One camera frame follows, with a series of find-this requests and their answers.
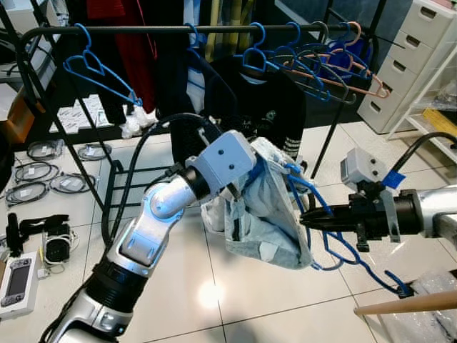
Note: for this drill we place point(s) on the rose gold metal hanger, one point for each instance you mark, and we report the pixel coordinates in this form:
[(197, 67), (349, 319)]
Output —
[(357, 80)]

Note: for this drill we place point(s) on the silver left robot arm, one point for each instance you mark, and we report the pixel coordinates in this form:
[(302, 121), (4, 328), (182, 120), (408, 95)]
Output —
[(143, 236)]

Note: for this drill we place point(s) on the black metal clothes rack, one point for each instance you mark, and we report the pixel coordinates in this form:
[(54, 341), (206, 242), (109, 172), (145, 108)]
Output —
[(143, 30)]

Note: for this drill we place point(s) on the white paper packet pile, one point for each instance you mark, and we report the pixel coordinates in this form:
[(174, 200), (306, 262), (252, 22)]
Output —
[(82, 114)]

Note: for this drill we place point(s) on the black clamp tool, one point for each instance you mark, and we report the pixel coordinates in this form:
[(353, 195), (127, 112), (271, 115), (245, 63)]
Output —
[(43, 223)]

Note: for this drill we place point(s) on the light denim shorts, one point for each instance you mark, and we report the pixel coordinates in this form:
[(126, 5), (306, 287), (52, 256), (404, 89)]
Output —
[(257, 221)]

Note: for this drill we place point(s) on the white drawer cabinet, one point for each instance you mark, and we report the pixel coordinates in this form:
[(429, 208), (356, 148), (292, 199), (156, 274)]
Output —
[(407, 71)]

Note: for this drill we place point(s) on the light wooden leg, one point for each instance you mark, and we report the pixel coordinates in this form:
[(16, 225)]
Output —
[(407, 301)]

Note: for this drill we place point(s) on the clear plastic bag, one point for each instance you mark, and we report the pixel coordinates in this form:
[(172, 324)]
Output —
[(428, 325)]

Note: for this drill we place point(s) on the cardboard box with white flaps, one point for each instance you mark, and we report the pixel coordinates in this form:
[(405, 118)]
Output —
[(18, 121)]

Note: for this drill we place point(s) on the blue taped plastic hanger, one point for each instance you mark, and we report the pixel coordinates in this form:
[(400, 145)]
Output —
[(296, 174)]

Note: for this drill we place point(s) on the navy hanging garment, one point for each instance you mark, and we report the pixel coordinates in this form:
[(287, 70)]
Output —
[(168, 100)]

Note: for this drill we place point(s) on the black metal hanger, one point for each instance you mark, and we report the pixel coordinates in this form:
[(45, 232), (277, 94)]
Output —
[(343, 86)]

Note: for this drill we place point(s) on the red hanging garment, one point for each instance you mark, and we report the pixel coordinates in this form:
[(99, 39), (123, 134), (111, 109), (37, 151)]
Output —
[(137, 64)]

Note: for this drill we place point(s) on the white game console box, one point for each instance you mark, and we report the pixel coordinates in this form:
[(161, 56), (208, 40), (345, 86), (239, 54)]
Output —
[(18, 282)]

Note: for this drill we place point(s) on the crumpled white plastic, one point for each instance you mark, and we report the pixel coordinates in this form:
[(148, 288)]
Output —
[(137, 121)]

